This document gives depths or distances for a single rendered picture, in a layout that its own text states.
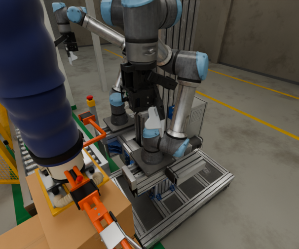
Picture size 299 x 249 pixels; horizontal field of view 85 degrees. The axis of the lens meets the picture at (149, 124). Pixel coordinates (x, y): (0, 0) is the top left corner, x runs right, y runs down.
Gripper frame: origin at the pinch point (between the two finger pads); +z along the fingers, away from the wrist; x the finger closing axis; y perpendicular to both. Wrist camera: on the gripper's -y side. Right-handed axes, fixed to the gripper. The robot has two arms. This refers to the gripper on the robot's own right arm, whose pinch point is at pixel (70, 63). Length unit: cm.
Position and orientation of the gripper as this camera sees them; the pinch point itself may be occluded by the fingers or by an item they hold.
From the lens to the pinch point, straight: 137.9
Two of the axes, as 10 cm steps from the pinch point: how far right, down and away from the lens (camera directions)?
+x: -4.1, -5.3, 7.4
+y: 9.1, -2.4, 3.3
